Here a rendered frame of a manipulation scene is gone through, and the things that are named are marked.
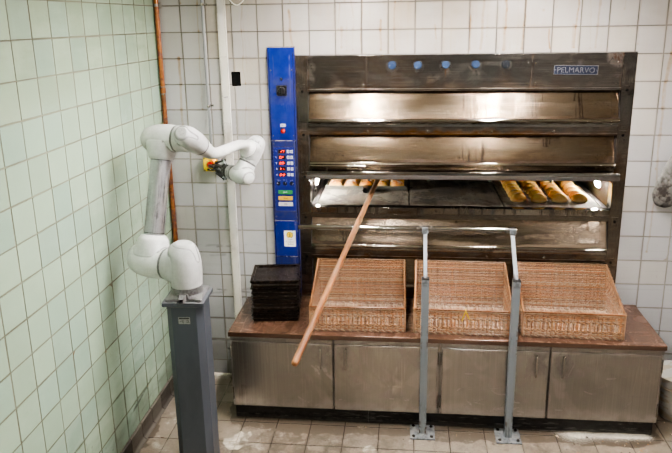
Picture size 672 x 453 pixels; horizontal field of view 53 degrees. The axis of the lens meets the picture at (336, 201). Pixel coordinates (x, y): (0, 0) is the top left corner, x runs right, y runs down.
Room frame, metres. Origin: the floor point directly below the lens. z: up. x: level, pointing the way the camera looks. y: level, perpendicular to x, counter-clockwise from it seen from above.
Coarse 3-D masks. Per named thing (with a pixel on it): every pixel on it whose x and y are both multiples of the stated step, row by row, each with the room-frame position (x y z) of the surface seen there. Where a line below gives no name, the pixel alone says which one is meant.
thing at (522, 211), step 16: (320, 208) 4.04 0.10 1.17; (336, 208) 4.03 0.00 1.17; (352, 208) 4.02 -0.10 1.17; (368, 208) 4.01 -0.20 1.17; (384, 208) 4.00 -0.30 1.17; (400, 208) 3.99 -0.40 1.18; (416, 208) 3.98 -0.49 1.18; (432, 208) 3.97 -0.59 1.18; (448, 208) 3.96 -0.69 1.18; (464, 208) 3.95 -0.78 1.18; (480, 208) 3.94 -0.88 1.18; (496, 208) 3.94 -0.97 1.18; (512, 208) 3.93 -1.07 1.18; (528, 208) 3.92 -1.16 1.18; (544, 208) 3.92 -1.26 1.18; (560, 208) 3.91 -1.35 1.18; (576, 208) 3.91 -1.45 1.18; (592, 208) 3.90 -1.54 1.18
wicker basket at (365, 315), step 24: (360, 264) 3.97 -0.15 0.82; (384, 264) 3.96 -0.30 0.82; (312, 288) 3.71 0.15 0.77; (336, 288) 3.94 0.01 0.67; (360, 288) 3.93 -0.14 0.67; (384, 288) 3.92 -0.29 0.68; (312, 312) 3.55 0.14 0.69; (336, 312) 3.53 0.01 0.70; (360, 312) 3.52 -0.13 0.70; (384, 312) 3.51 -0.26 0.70
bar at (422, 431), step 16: (304, 224) 3.69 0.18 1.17; (512, 240) 3.52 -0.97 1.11; (512, 256) 3.46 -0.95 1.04; (512, 288) 3.34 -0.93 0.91; (512, 304) 3.33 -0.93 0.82; (512, 320) 3.33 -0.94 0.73; (512, 336) 3.32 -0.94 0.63; (512, 352) 3.32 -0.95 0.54; (512, 368) 3.32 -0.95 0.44; (512, 384) 3.32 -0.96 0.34; (512, 400) 3.32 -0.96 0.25; (512, 416) 3.32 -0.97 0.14; (416, 432) 3.39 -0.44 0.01; (432, 432) 3.38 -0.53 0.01; (496, 432) 3.37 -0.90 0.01; (512, 432) 3.37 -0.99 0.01
